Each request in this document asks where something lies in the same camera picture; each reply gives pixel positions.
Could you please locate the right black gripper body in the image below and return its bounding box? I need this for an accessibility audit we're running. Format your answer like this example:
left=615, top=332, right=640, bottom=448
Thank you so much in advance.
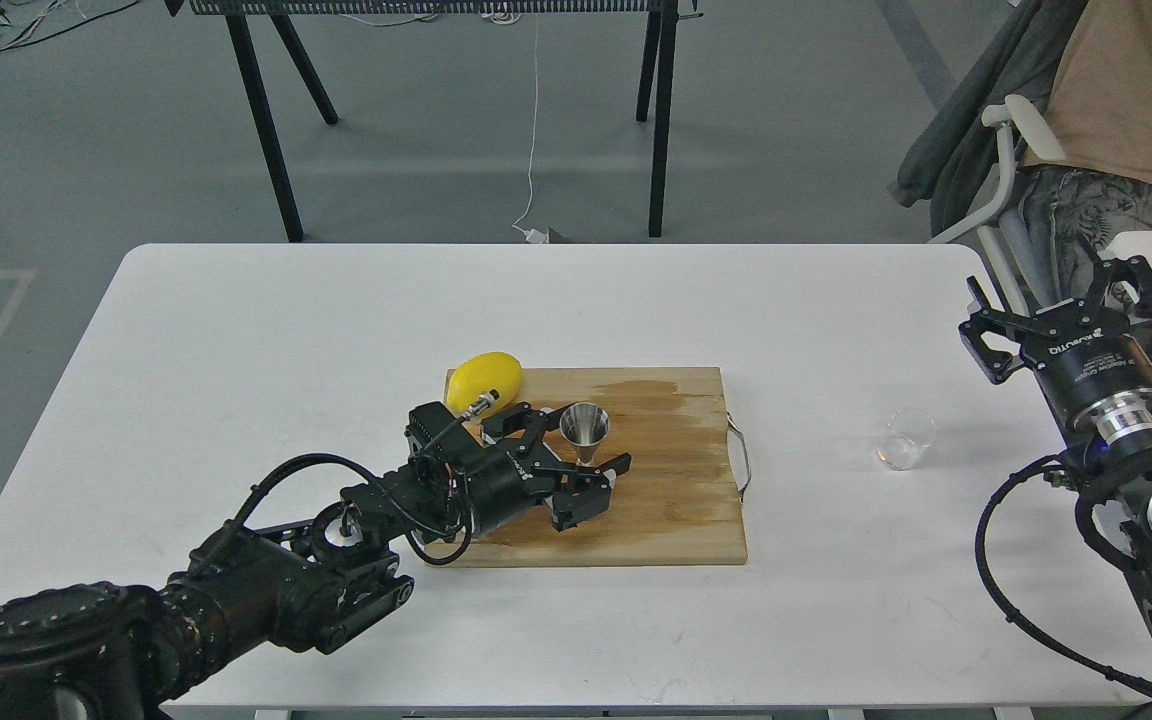
left=1016, top=297, right=1152, bottom=427

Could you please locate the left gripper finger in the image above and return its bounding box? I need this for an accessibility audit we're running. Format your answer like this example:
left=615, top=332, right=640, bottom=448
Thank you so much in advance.
left=482, top=402, right=561, bottom=446
left=536, top=454, right=632, bottom=532

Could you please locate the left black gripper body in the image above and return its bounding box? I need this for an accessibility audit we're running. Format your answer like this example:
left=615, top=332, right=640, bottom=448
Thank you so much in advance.
left=406, top=402, right=564, bottom=536

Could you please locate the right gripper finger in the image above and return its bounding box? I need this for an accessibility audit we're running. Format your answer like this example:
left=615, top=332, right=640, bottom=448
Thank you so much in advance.
left=958, top=276, right=1043, bottom=385
left=1085, top=255, right=1152, bottom=333

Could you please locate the steel jigger measuring cup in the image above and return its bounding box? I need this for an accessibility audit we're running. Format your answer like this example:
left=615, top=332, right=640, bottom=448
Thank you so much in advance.
left=558, top=402, right=611, bottom=467

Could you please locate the small clear glass cup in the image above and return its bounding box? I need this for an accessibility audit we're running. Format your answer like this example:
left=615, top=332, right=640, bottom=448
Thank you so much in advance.
left=876, top=407, right=938, bottom=471

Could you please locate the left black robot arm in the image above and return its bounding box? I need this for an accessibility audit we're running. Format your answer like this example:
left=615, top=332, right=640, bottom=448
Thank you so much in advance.
left=0, top=402, right=632, bottom=719

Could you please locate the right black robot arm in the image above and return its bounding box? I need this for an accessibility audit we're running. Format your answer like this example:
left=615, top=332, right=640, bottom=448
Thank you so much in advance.
left=958, top=256, right=1152, bottom=698

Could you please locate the yellow lemon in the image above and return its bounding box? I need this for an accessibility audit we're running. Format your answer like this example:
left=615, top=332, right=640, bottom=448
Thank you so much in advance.
left=444, top=351, right=524, bottom=419

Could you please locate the wooden cutting board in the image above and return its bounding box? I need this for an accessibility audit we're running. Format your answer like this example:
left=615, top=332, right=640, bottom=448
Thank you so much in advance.
left=460, top=366, right=748, bottom=568

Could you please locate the person in tan shirt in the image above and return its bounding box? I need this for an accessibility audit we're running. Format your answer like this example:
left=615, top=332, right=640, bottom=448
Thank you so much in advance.
left=1020, top=1, right=1152, bottom=301

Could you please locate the white office chair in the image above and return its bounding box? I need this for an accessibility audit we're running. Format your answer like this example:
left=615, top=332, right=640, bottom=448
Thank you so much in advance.
left=929, top=94, right=1066, bottom=314

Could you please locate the dark grey jacket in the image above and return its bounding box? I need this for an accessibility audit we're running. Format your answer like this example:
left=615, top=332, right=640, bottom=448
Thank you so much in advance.
left=888, top=1, right=1087, bottom=234

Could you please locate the white hanging cable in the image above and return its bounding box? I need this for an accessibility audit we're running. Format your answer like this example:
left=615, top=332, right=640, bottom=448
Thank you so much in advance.
left=511, top=0, right=550, bottom=244

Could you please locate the black metal table frame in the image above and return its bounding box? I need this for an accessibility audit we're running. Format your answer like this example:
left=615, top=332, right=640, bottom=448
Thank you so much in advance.
left=165, top=1, right=703, bottom=243

